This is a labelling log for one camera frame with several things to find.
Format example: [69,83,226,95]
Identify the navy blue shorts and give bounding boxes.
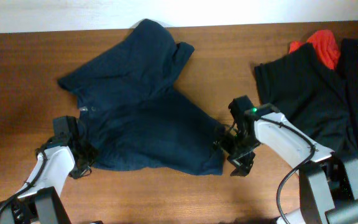
[58,19,224,175]

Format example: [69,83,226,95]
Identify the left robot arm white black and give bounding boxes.
[0,135,98,223]

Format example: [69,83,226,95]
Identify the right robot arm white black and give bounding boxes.
[214,102,358,224]

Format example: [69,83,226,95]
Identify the black t-shirt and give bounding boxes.
[254,44,358,158]

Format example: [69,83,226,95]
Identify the red garment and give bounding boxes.
[288,30,341,70]

